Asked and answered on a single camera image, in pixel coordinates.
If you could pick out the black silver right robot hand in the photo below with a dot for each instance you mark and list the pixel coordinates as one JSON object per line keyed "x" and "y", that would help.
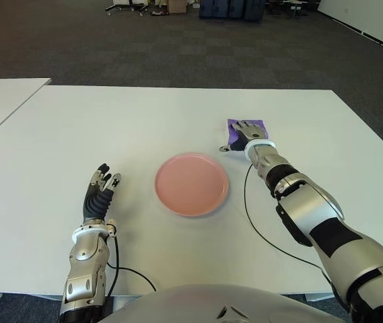
{"x": 250, "y": 133}

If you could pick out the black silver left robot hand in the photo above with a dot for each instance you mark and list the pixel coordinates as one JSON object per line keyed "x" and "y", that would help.
{"x": 97, "y": 202}

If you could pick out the purple tissue paper pack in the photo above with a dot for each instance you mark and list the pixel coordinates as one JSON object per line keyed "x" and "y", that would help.
{"x": 261, "y": 121}

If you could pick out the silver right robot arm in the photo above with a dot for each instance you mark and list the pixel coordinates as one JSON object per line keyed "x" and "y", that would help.
{"x": 312, "y": 208}

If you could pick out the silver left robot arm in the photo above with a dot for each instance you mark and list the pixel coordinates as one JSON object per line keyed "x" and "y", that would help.
{"x": 83, "y": 262}

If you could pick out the pink round plate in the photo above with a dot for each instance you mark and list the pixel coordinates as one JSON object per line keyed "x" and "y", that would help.
{"x": 191, "y": 185}

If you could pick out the dark blue cabinet row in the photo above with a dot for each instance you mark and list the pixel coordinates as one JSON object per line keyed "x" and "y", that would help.
{"x": 231, "y": 10}

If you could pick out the white office desk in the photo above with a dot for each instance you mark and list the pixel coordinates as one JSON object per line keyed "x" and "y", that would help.
{"x": 288, "y": 5}

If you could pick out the silver robot torso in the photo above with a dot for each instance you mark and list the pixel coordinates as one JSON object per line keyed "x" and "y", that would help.
{"x": 194, "y": 303}

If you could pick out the white neighbouring table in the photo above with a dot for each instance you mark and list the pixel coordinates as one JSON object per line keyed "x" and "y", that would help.
{"x": 2, "y": 97}

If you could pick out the brown cardboard box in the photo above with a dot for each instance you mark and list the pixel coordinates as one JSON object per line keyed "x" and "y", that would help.
{"x": 177, "y": 6}

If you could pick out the white wheeled trolley frame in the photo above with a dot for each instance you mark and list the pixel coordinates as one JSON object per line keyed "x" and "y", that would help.
{"x": 112, "y": 6}

